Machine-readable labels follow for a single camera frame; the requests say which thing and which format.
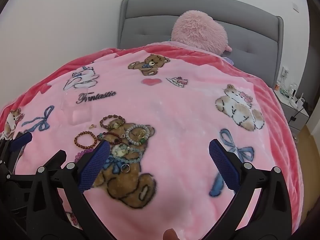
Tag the white wall socket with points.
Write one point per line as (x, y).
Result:
(283, 72)

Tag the white charger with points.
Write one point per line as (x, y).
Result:
(300, 101)

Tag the clear glass jar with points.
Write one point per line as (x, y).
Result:
(293, 88)

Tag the pink printed blanket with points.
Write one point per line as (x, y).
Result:
(175, 110)

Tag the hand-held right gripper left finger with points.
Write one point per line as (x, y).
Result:
(93, 165)

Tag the grey upholstered headboard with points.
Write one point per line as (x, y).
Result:
(145, 22)

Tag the white wall switch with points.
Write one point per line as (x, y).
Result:
(295, 7)

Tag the pink plush pillow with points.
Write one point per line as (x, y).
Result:
(200, 30)

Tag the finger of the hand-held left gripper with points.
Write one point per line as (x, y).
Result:
(21, 140)

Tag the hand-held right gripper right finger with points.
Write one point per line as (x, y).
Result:
(223, 165)

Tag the clear bag of jewellery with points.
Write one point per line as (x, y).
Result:
(77, 112)

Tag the person's right hand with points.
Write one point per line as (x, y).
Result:
(170, 235)

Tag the small orange bottle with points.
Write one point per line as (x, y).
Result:
(277, 87)

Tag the grey nightstand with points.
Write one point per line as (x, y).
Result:
(287, 110)

